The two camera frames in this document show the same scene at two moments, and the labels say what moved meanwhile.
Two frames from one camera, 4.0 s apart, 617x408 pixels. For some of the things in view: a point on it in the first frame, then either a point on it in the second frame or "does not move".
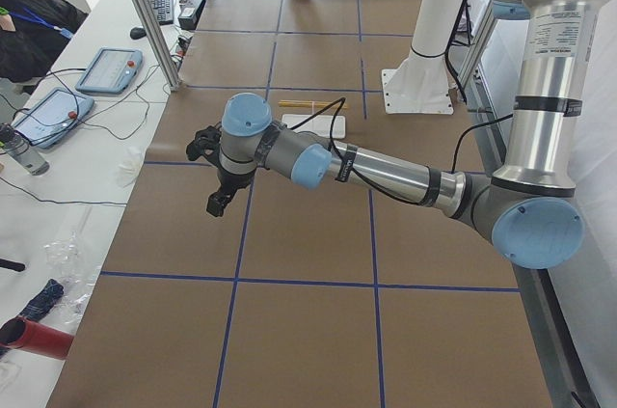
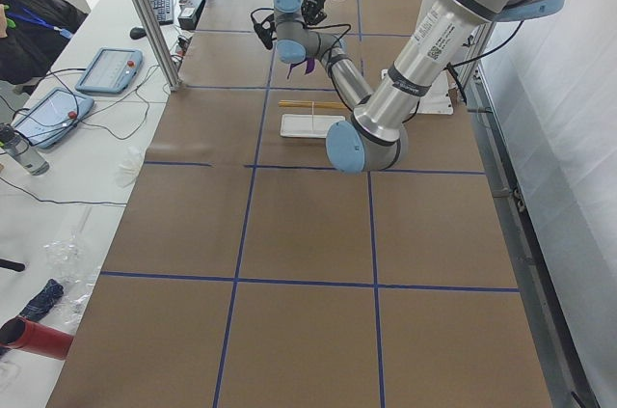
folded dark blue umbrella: x=48 y=295 does not move
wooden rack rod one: x=308 y=103 does not move
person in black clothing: x=43 y=26 does not move
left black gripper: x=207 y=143 -> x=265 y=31
